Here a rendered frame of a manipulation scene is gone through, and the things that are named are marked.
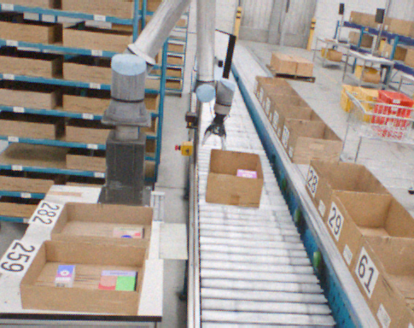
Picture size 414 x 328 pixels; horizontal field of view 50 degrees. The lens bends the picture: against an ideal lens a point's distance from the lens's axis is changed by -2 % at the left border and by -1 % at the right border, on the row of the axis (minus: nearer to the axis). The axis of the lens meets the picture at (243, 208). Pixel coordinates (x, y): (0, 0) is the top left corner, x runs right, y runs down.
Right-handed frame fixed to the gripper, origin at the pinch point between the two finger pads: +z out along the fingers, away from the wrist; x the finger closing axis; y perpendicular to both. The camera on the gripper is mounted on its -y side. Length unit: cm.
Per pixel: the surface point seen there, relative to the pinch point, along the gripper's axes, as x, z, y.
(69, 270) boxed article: -50, 25, 95
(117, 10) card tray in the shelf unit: -67, -52, -58
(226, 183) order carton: 9.2, 11.1, 20.1
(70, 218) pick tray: -60, 29, 51
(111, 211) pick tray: -43, 23, 50
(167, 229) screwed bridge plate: -17, 26, 51
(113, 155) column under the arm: -47, 4, 31
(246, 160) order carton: 23.4, 9.6, -18.0
